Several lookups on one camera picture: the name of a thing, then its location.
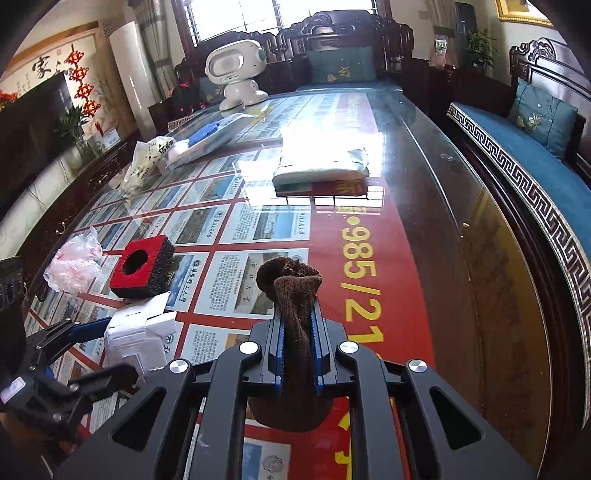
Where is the brown knitted sock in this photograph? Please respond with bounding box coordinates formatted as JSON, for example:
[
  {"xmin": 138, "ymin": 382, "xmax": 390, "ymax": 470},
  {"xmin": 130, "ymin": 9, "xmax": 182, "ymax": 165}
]
[{"xmin": 247, "ymin": 258, "xmax": 334, "ymax": 433}]

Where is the dark tall stand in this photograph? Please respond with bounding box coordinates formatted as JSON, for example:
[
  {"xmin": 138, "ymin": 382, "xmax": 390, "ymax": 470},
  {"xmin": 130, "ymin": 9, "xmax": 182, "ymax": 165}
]
[{"xmin": 455, "ymin": 2, "xmax": 479, "ymax": 61}]

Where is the red knot wall hanging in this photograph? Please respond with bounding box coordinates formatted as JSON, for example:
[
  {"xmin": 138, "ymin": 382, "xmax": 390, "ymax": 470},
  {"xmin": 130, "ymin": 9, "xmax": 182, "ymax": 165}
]
[{"xmin": 65, "ymin": 50, "xmax": 103, "ymax": 133}]

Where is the red black foam block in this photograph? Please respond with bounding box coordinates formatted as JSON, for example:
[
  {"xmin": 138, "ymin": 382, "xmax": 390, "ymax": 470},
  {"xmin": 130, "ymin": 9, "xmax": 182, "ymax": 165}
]
[{"xmin": 109, "ymin": 235, "xmax": 177, "ymax": 299}]

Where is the green potted plant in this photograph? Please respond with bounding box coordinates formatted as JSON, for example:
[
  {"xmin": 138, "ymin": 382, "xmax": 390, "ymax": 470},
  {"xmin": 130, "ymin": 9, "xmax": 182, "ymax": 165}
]
[{"xmin": 464, "ymin": 30, "xmax": 500, "ymax": 73}]

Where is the pink plastic bag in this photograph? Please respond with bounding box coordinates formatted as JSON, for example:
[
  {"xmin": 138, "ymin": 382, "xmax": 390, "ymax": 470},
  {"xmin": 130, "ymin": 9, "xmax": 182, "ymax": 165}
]
[{"xmin": 44, "ymin": 228, "xmax": 105, "ymax": 294}]

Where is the black flat television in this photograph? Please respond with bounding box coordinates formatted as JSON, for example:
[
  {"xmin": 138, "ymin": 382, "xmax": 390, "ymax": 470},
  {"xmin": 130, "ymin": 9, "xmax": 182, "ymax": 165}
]
[{"xmin": 0, "ymin": 71, "xmax": 77, "ymax": 209}]

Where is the dark bag with red trim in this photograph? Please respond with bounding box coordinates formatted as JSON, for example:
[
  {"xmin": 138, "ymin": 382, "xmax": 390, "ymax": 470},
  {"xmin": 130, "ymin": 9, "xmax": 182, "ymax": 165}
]
[{"xmin": 173, "ymin": 80, "xmax": 204, "ymax": 116}]

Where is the white green carton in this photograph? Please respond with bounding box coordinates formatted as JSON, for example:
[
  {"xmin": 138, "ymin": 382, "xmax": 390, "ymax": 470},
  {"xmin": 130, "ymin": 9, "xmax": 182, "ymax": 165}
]
[{"xmin": 95, "ymin": 129, "xmax": 121, "ymax": 151}]

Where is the large barred window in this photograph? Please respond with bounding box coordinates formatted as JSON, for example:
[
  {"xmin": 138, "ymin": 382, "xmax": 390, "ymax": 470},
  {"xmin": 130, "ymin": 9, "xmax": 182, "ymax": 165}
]
[{"xmin": 185, "ymin": 0, "xmax": 389, "ymax": 45}]

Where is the blue white flat package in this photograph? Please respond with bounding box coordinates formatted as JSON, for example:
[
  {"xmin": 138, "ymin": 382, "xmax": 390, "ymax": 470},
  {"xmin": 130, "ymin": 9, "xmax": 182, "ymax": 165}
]
[{"xmin": 166, "ymin": 112, "xmax": 260, "ymax": 167}]

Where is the dark wooden side table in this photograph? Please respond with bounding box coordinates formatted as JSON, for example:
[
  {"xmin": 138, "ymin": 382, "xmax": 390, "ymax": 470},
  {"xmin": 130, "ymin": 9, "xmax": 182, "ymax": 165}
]
[{"xmin": 402, "ymin": 58, "xmax": 513, "ymax": 126}]

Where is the white tower air conditioner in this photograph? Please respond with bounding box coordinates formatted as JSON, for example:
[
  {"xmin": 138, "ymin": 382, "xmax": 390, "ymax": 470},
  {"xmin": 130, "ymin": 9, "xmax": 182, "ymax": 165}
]
[{"xmin": 108, "ymin": 21, "xmax": 160, "ymax": 140}]

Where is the carved wooden bench blue mat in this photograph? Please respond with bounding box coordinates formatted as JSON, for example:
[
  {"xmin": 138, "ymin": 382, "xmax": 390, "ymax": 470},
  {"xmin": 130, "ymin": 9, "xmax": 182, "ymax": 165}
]
[{"xmin": 445, "ymin": 39, "xmax": 591, "ymax": 440}]

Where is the white robot toy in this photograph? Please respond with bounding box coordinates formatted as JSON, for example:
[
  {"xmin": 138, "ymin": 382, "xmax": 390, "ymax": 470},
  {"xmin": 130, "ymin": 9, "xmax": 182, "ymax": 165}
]
[{"xmin": 204, "ymin": 39, "xmax": 270, "ymax": 112}]

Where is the blue embroidered cushion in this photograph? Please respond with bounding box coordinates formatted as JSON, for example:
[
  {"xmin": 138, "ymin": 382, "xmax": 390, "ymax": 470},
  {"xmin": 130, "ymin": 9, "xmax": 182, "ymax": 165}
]
[
  {"xmin": 508, "ymin": 78, "xmax": 579, "ymax": 160},
  {"xmin": 198, "ymin": 76, "xmax": 227, "ymax": 105},
  {"xmin": 307, "ymin": 46, "xmax": 378, "ymax": 84}
]

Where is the gold framed tree painting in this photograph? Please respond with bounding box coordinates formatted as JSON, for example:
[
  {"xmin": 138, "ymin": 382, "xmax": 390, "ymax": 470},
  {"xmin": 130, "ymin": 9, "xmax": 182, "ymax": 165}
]
[{"xmin": 495, "ymin": 0, "xmax": 555, "ymax": 29}]

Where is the bamboo plant in glass vase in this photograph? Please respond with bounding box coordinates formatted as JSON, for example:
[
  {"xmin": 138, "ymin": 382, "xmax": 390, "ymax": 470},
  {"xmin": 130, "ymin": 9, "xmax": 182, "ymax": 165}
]
[{"xmin": 55, "ymin": 106, "xmax": 100, "ymax": 160}]

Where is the red printed table poster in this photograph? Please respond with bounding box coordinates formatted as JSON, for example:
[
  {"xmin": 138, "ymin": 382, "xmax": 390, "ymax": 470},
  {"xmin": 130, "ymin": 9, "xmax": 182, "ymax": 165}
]
[{"xmin": 23, "ymin": 90, "xmax": 440, "ymax": 480}]

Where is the white patterned plastic bag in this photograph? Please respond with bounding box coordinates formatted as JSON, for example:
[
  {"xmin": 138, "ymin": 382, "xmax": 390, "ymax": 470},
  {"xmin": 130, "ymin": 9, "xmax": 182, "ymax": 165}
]
[{"xmin": 121, "ymin": 136, "xmax": 179, "ymax": 197}]

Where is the white paper box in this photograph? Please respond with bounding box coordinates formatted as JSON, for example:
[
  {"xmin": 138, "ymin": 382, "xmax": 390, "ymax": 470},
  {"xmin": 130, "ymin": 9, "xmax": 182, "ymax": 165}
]
[{"xmin": 102, "ymin": 293, "xmax": 179, "ymax": 377}]

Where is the patterned beige curtain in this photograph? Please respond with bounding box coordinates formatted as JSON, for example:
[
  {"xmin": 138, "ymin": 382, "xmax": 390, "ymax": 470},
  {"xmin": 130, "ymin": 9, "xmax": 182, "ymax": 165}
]
[
  {"xmin": 134, "ymin": 0, "xmax": 186, "ymax": 100},
  {"xmin": 418, "ymin": 0, "xmax": 458, "ymax": 29}
]

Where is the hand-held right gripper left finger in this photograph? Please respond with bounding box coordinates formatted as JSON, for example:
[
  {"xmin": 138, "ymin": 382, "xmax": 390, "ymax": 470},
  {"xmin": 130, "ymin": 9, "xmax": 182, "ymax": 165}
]
[{"xmin": 53, "ymin": 309, "xmax": 284, "ymax": 480}]

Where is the carved dark wooden sofa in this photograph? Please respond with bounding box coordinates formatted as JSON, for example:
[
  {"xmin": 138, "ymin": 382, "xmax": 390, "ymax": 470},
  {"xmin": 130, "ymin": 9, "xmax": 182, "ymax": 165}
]
[{"xmin": 148, "ymin": 11, "xmax": 417, "ymax": 135}]

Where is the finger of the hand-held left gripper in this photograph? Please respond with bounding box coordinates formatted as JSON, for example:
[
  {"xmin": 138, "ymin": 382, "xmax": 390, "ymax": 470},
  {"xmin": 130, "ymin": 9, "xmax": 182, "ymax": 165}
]
[
  {"xmin": 25, "ymin": 318, "xmax": 112, "ymax": 366},
  {"xmin": 55, "ymin": 361, "xmax": 139, "ymax": 417}
]

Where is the calligraphy wall scroll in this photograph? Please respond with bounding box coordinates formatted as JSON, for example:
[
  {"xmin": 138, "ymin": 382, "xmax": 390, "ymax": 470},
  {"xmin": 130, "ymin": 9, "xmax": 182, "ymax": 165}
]
[{"xmin": 0, "ymin": 23, "xmax": 125, "ymax": 139}]

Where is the dark wooden television console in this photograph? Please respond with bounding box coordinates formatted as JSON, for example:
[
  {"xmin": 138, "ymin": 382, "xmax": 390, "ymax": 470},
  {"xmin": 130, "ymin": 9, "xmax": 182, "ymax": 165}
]
[{"xmin": 0, "ymin": 136, "xmax": 144, "ymax": 287}]

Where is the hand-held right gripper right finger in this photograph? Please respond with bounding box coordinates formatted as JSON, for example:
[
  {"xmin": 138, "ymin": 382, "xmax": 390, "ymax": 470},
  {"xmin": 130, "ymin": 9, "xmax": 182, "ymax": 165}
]
[{"xmin": 311, "ymin": 307, "xmax": 539, "ymax": 480}]

